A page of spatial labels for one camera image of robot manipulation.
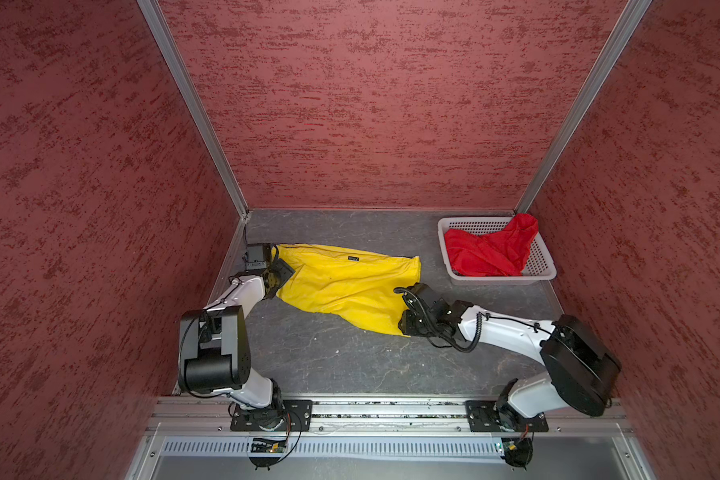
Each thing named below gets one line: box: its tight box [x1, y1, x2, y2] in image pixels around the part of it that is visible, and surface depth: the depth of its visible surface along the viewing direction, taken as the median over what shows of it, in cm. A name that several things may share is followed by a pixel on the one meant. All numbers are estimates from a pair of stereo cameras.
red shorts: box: [444, 213, 538, 277], surface depth 99 cm
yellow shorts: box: [273, 243, 422, 336], surface depth 99 cm
